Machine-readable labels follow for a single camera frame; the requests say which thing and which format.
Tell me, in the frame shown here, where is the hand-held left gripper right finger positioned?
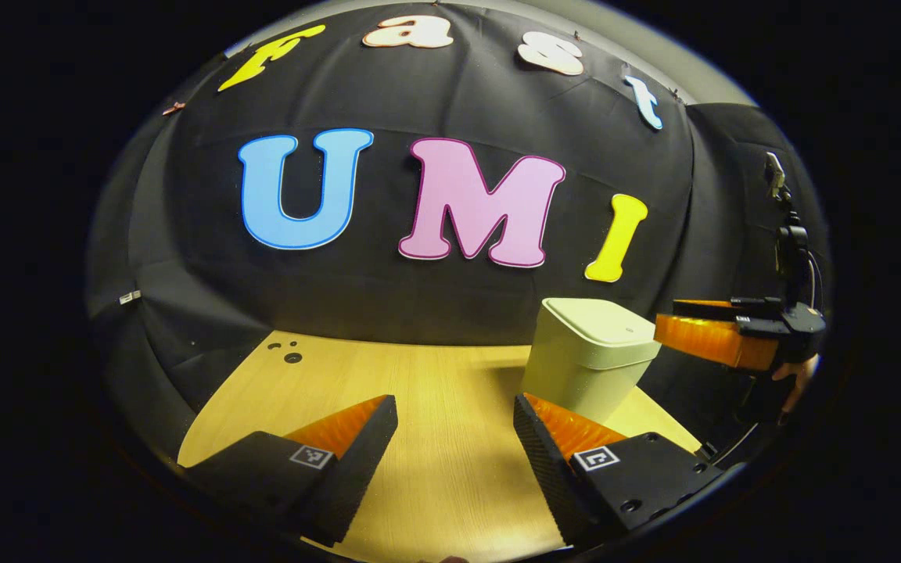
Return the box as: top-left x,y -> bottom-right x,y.
513,393 -> 725,550

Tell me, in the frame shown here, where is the pale green desktop garbage bin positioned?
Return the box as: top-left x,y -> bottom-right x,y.
521,297 -> 662,423

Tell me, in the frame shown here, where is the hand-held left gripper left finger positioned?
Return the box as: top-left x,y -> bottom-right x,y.
181,393 -> 399,548

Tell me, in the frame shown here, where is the wooden desktop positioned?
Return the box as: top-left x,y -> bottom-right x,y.
177,330 -> 702,563

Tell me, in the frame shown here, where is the thin dark cable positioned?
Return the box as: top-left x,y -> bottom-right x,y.
701,250 -> 825,464

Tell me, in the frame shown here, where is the black backdrop cloth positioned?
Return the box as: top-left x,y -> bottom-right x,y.
87,4 -> 831,462

